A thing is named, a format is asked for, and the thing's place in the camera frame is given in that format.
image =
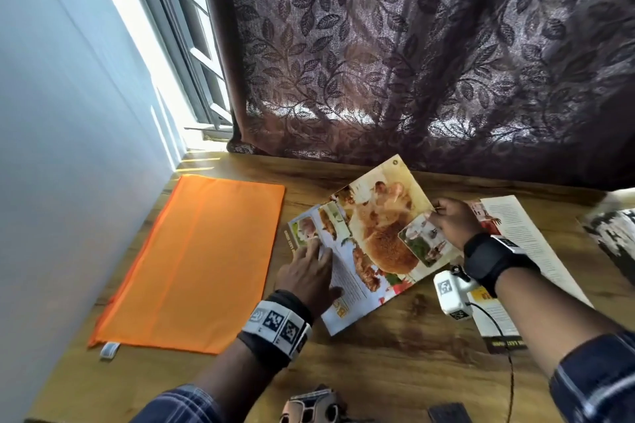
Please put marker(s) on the pinkish device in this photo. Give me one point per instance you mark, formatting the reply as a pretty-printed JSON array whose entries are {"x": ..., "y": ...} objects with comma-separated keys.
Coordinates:
[{"x": 312, "y": 408}]

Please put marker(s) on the person's left forearm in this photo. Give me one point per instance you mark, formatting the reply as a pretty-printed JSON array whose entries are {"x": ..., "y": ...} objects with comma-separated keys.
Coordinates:
[{"x": 233, "y": 383}]

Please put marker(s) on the person's left hand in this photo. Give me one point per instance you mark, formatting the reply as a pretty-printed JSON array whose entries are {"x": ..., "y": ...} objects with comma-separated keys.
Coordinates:
[{"x": 307, "y": 281}]

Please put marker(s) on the orange cloth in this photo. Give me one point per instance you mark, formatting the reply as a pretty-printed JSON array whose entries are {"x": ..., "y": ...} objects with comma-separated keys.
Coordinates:
[{"x": 198, "y": 264}]

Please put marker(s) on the small picture cutout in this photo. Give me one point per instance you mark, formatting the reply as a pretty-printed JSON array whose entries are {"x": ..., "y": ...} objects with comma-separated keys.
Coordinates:
[{"x": 421, "y": 242}]

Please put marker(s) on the blue checked shirt sleeve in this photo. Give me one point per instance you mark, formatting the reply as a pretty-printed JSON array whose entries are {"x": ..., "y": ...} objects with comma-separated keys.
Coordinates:
[
  {"x": 173, "y": 408},
  {"x": 600, "y": 383}
]

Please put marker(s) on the black and white magazine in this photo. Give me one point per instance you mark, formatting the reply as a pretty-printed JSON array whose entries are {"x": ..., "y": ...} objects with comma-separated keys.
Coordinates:
[{"x": 615, "y": 234}]

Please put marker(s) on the person's right hand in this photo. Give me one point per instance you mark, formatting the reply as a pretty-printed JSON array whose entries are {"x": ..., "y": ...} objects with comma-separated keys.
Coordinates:
[{"x": 459, "y": 224}]

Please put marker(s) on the white text magazine page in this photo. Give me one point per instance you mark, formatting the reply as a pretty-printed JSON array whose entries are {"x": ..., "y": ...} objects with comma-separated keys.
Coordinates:
[{"x": 526, "y": 234}]

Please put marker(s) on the food magazine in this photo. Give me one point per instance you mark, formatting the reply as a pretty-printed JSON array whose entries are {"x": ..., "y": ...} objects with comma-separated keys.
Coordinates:
[{"x": 382, "y": 219}]

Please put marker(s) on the person's right thumb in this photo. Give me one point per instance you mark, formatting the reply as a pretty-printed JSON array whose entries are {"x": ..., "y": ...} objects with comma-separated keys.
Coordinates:
[{"x": 435, "y": 222}]

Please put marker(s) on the small dark flat object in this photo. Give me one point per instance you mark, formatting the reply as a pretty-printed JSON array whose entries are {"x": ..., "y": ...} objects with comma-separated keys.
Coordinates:
[{"x": 449, "y": 413}]

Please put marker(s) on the grey window frame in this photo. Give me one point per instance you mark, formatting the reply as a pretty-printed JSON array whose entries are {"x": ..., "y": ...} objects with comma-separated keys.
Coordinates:
[{"x": 198, "y": 56}]

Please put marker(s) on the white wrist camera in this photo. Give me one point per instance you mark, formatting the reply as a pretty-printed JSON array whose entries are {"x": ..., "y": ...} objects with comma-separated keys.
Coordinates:
[{"x": 452, "y": 294}]

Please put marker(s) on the person's right forearm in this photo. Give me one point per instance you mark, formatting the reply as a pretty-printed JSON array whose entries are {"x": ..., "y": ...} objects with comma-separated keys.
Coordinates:
[{"x": 545, "y": 318}]

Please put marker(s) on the dark leaf-pattern curtain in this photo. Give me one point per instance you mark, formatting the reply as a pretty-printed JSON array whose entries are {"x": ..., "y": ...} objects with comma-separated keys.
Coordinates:
[{"x": 421, "y": 41}]

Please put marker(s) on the person's left thumb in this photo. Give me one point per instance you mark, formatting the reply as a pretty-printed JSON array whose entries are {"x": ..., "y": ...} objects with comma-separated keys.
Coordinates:
[{"x": 334, "y": 296}]

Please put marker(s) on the black wristband with marker tags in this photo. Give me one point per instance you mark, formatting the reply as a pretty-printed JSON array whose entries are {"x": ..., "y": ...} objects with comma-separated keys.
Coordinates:
[{"x": 275, "y": 326}]

